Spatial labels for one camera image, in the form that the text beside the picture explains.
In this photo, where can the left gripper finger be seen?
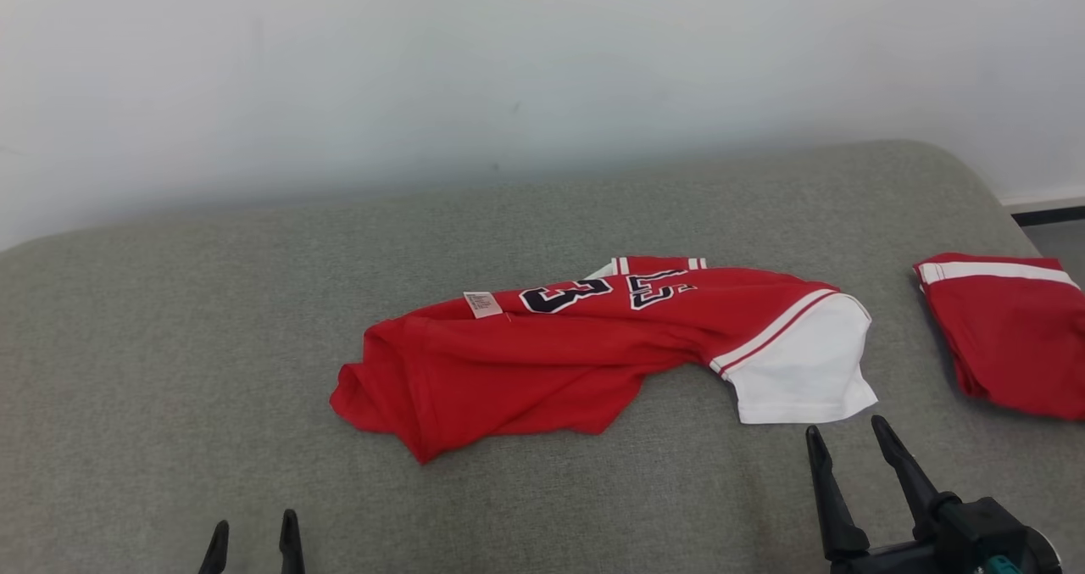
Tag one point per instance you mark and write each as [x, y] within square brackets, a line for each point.
[292, 548]
[214, 553]

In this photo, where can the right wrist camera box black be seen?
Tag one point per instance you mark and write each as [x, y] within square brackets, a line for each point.
[979, 527]

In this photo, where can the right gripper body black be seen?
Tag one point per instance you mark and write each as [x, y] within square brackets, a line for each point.
[898, 561]

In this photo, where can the red shorts white stripe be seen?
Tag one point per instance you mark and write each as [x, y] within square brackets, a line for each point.
[1017, 345]

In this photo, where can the white wall baseboard black strip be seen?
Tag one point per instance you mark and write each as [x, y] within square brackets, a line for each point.
[1047, 205]

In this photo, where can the red jersey white sleeves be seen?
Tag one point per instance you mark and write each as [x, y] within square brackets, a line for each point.
[542, 362]

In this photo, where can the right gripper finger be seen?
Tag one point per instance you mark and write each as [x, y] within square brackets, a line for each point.
[835, 506]
[914, 481]

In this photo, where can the grey fabric sofa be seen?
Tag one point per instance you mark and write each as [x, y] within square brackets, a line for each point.
[542, 218]

